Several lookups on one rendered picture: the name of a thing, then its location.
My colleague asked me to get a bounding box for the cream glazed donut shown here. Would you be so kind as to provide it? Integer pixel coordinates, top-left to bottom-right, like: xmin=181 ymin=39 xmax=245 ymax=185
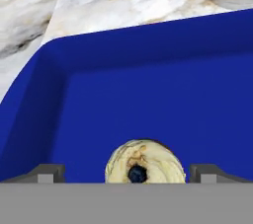
xmin=104 ymin=138 xmax=187 ymax=185

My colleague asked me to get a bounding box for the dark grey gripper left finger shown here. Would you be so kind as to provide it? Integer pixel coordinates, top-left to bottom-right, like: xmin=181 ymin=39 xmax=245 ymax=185
xmin=2 ymin=163 xmax=66 ymax=184

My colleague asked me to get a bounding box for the blue tray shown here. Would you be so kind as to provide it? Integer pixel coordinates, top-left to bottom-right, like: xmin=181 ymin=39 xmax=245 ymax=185
xmin=0 ymin=8 xmax=253 ymax=184

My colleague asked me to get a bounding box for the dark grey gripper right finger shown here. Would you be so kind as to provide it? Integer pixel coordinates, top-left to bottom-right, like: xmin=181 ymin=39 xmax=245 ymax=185
xmin=189 ymin=163 xmax=252 ymax=184

